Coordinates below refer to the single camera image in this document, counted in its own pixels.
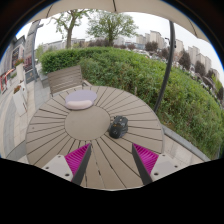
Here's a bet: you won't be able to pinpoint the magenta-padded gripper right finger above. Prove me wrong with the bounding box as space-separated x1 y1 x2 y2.
131 143 183 187

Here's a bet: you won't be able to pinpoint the green hedge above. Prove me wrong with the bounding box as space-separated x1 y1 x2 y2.
40 46 224 160

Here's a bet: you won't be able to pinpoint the slatted wooden chair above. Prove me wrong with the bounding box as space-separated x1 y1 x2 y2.
46 65 90 98

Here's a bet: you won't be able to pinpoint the sparse tree with bare trunk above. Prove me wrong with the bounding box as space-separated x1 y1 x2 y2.
49 9 92 50

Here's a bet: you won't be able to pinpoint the round leafy tree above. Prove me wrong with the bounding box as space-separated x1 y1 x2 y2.
85 11 139 48

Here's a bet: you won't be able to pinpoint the dark curved umbrella pole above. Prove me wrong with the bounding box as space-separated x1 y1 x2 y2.
153 20 177 114

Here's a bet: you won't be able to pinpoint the lavender mouse pad with wrist rest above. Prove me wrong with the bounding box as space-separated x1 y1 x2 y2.
64 89 98 111

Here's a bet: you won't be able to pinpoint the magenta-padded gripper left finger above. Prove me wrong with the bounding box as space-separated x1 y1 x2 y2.
41 143 93 187

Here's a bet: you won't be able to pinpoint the distant apartment buildings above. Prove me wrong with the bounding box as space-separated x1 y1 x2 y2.
134 29 214 75

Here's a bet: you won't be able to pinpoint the beige umbrella canopy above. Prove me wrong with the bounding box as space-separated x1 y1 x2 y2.
29 0 211 44

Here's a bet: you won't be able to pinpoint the black computer mouse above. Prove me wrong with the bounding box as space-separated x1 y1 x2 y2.
108 115 130 140

